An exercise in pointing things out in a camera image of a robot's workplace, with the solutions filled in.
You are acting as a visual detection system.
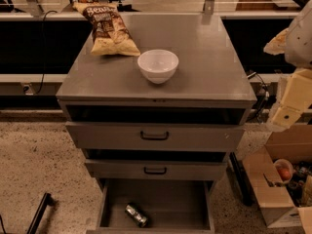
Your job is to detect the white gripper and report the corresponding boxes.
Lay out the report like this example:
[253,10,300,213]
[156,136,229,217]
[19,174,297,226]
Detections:
[271,68,312,129]

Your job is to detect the green soda can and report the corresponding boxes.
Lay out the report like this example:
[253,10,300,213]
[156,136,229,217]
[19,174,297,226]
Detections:
[125,203,148,228]

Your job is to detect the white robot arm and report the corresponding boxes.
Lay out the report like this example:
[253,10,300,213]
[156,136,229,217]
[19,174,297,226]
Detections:
[263,0,312,129]

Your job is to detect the grey metal drawer cabinet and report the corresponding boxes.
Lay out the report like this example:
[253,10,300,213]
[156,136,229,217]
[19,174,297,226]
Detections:
[56,13,257,234]

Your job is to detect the grey open bottom drawer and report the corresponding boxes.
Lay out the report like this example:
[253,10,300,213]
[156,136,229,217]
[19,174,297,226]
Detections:
[86,179,215,234]

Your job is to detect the grey middle drawer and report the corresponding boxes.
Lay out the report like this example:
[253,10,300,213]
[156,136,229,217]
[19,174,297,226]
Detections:
[85,159,226,180]

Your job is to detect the grey top drawer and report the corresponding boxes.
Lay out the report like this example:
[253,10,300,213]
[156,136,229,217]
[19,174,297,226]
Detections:
[66,122,244,152]

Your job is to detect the clear cup with orange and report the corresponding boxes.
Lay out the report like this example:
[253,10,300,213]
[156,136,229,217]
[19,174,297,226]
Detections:
[274,159,293,183]

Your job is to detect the brown cardboard box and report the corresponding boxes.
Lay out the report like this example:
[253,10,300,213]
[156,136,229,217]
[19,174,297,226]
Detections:
[242,124,312,234]

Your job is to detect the white ceramic bowl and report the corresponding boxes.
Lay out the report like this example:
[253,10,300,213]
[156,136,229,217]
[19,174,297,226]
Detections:
[137,50,179,84]

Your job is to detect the yellow brown chip bag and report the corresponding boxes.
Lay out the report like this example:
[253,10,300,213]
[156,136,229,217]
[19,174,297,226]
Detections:
[73,2,140,56]

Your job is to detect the black metal bar on floor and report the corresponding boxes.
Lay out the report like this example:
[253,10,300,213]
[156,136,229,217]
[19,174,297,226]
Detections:
[26,193,55,234]

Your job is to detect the black cables at right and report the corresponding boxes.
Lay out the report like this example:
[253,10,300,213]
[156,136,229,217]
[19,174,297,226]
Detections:
[246,70,271,123]

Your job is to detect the black cable at left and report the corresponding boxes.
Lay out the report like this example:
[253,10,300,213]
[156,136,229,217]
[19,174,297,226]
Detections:
[33,10,59,96]

